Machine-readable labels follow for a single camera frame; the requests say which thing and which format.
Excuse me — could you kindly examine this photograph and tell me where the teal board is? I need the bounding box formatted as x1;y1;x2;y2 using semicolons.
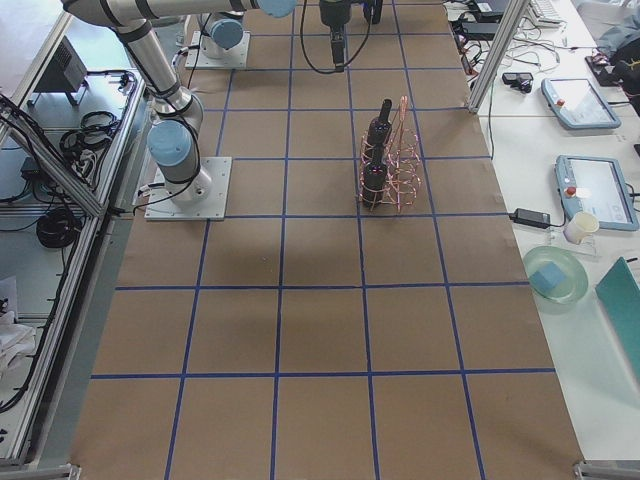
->
595;257;639;379

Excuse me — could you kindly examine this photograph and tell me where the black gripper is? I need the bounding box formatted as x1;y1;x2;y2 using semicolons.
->
319;0;351;68

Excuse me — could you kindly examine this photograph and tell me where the dark wine bottle slot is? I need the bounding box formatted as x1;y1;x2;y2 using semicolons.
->
367;98;392;147
362;145;388;209

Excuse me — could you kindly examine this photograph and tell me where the black electronics box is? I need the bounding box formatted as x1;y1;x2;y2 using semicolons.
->
27;36;88;106

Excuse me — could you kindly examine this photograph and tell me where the green glass bowl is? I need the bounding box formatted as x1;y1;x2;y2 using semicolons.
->
523;246;589;305

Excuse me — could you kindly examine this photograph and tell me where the aluminium frame post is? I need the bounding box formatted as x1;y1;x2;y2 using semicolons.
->
467;0;528;114

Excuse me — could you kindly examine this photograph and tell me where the blue sponge block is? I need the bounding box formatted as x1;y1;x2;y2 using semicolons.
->
529;262;567;294

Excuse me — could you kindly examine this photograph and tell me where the black power brick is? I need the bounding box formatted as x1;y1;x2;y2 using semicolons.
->
509;208;551;229

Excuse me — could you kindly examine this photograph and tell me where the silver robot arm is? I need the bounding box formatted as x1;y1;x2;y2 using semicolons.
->
198;1;352;74
62;1;296;201

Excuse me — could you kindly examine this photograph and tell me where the white crumpled cloth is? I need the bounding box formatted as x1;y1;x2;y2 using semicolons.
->
1;311;36;375

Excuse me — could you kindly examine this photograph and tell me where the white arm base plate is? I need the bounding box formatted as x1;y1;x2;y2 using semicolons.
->
185;30;250;70
144;157;232;221

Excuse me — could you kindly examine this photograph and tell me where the blue teach pendant near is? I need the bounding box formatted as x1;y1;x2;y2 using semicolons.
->
554;155;639;231

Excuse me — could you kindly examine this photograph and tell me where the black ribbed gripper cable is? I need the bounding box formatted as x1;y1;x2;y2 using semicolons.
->
298;0;374;76

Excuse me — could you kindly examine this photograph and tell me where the white paper cup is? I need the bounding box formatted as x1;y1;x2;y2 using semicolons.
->
563;211;600;244

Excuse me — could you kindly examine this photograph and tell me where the dark wine bottle near slot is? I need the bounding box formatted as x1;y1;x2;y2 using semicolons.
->
362;145;388;209

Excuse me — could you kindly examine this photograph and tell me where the copper wire wine basket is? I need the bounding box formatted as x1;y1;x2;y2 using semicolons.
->
359;95;422;213

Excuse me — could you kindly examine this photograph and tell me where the blue teach pendant far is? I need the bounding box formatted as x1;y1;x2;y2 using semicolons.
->
540;78;621;130

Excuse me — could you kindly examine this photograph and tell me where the blue teach pendant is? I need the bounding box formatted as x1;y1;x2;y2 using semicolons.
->
540;78;621;130
554;155;639;231

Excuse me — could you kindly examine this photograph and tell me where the dark wine bottle far slot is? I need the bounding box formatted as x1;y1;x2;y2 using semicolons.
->
367;98;392;147

